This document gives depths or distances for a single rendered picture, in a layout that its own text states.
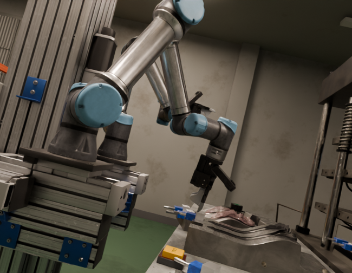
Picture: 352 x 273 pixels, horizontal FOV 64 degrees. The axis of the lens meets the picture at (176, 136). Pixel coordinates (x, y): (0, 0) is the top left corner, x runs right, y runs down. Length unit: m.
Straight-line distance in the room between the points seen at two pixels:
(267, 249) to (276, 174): 3.98
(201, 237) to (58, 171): 0.52
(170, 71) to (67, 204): 0.57
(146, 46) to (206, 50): 4.28
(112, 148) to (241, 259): 0.74
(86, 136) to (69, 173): 0.12
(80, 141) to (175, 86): 0.39
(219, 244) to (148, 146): 3.86
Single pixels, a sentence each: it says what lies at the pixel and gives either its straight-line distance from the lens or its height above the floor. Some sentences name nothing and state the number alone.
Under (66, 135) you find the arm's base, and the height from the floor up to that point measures 1.10.
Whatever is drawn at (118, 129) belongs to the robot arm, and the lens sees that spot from 1.38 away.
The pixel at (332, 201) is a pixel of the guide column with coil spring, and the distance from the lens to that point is 2.01.
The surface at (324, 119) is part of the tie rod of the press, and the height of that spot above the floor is 1.67.
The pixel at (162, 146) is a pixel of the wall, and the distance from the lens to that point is 4.77.
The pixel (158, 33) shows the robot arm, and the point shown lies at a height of 1.46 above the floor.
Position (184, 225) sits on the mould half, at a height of 0.83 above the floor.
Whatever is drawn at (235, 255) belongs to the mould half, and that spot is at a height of 0.84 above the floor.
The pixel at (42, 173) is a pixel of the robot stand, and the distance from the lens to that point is 0.93.
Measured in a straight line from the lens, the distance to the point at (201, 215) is 1.19.
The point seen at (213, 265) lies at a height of 0.85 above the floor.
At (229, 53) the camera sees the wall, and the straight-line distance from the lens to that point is 5.15.
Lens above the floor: 1.12
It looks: 4 degrees up
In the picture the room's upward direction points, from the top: 14 degrees clockwise
